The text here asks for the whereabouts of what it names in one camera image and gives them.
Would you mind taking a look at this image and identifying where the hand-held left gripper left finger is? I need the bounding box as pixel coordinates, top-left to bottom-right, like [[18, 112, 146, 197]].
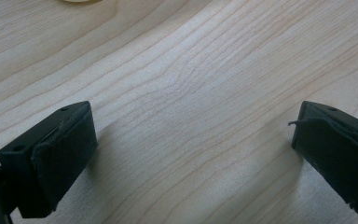
[[0, 100, 99, 219]]

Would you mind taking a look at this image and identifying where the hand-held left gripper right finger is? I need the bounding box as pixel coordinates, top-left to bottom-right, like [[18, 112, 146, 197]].
[[288, 100, 358, 218]]

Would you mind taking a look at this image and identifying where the beige sock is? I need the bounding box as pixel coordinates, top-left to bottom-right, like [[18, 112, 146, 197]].
[[62, 0, 104, 4]]

